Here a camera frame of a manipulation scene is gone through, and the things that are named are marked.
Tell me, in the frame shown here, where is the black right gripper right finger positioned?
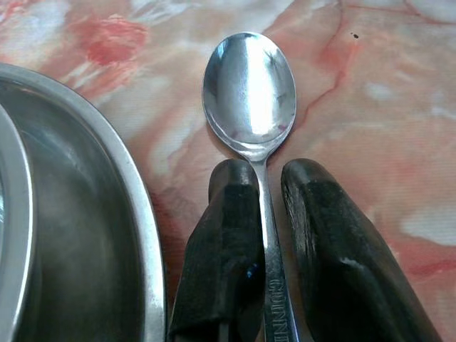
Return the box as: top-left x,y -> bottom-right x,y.
280,157 -> 445,342

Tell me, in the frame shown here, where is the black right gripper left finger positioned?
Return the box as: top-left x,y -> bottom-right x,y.
167,158 -> 267,342

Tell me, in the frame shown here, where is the steel spoon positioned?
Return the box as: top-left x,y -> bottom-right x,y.
202,31 -> 304,342

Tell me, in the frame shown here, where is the round steel plate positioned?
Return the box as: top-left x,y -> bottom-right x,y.
0,63 -> 169,342

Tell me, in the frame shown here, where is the round steel bowl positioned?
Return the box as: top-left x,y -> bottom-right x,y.
0,105 -> 36,342

